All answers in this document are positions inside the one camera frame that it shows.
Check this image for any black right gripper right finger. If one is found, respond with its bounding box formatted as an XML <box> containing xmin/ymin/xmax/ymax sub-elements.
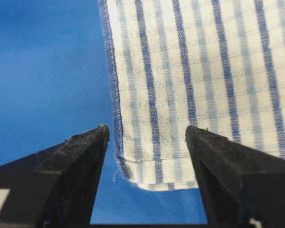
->
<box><xmin>185</xmin><ymin>125</ymin><xmax>285</xmax><ymax>228</ymax></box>

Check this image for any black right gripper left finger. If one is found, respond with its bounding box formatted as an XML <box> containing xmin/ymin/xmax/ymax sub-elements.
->
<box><xmin>0</xmin><ymin>125</ymin><xmax>110</xmax><ymax>228</ymax></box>

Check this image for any blue striped white towel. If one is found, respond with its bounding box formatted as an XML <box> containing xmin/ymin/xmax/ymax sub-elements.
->
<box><xmin>98</xmin><ymin>0</ymin><xmax>285</xmax><ymax>191</ymax></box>

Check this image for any blue table cloth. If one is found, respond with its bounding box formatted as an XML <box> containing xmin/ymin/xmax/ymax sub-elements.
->
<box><xmin>0</xmin><ymin>0</ymin><xmax>207</xmax><ymax>224</ymax></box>

